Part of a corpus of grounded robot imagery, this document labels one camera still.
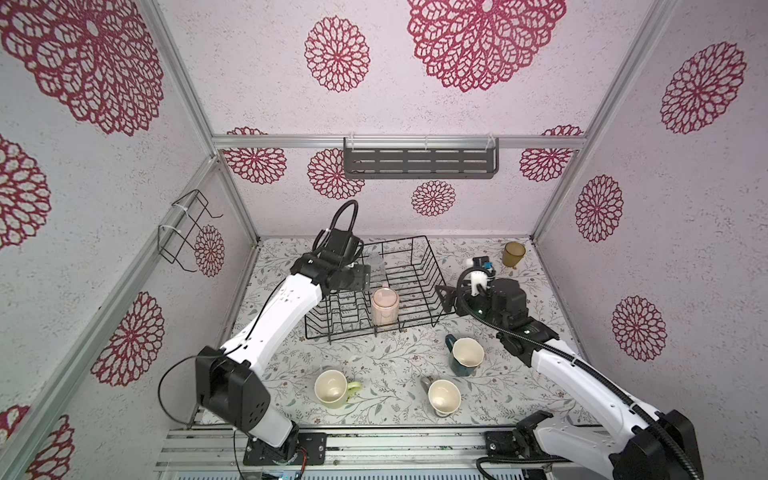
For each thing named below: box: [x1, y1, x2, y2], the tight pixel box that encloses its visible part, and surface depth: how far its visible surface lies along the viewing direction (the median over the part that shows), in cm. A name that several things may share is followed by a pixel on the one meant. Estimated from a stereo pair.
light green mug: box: [314, 369, 361, 409], surface depth 81 cm
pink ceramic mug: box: [371, 282, 399, 326], surface depth 89 cm
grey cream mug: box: [420, 376, 461, 418], surface depth 77 cm
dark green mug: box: [445, 334, 485, 377], surface depth 83 cm
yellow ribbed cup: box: [502, 241, 526, 270], surface depth 112 cm
